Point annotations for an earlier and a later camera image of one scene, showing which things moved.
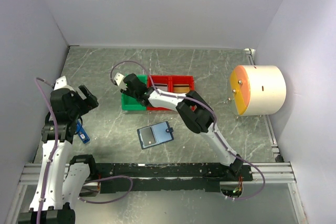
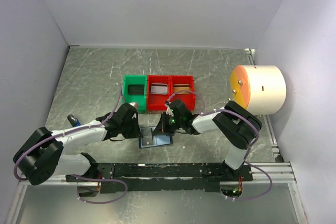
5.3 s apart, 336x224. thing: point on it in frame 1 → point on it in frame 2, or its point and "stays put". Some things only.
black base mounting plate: x=168 y=177 stays put
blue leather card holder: x=155 y=135 stays put
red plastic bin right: x=180 y=80 stays put
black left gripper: x=90 y=102 → x=135 y=134
